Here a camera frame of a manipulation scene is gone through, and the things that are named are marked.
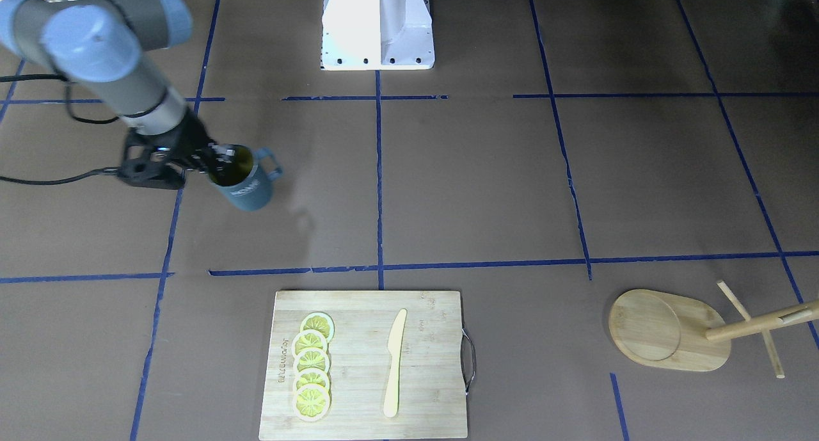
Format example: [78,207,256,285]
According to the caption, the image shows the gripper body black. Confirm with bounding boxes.
[143,111,216,172]

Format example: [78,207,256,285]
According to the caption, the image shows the teal mug yellow inside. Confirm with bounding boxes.
[209,144,283,211]

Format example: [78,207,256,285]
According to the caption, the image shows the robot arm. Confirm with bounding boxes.
[2,0,236,189]

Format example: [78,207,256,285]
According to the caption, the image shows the wooden cup storage rack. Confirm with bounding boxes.
[608,280,817,379]

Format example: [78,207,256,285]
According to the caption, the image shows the lemon slice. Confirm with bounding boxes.
[292,383,331,422]
[290,328,328,357]
[299,312,335,342]
[294,347,331,373]
[292,367,331,394]

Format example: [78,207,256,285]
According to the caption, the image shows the yellow plastic knife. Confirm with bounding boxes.
[381,308,408,418]

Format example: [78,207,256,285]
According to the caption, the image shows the bamboo cutting board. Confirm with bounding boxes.
[258,290,469,440]

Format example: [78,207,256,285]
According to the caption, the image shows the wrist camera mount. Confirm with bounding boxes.
[115,144,186,190]

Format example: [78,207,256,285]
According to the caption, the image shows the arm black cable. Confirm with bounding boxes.
[0,74,122,186]

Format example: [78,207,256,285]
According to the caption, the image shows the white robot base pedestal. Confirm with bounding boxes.
[320,0,436,71]

